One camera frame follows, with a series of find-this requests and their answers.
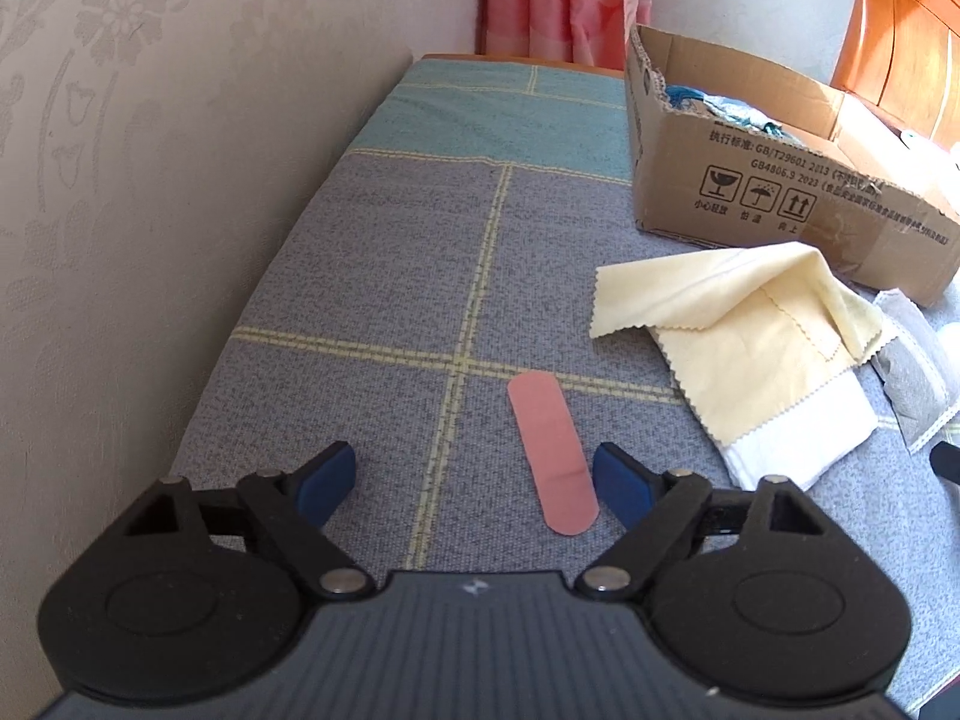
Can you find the pink adhesive bandage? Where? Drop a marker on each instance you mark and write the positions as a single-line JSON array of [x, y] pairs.
[[551, 457]]

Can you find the yellow cloth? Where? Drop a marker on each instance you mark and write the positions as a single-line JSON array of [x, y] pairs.
[[720, 300]]

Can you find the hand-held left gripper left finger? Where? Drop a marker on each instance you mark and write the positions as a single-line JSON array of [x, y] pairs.
[[330, 476]]

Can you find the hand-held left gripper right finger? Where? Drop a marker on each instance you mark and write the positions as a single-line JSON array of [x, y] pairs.
[[619, 480]]

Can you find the grey cloth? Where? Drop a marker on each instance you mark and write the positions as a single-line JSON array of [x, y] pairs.
[[911, 367]]

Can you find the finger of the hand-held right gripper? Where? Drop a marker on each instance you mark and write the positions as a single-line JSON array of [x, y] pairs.
[[946, 461]]

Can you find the white towel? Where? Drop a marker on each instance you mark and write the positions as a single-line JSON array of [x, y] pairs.
[[802, 435]]

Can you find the cardboard box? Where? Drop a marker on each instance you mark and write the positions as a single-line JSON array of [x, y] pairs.
[[750, 187]]

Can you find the blue patterned packet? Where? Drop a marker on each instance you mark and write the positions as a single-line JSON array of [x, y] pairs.
[[742, 114]]

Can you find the wooden headboard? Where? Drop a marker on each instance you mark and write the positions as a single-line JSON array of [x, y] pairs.
[[907, 22]]

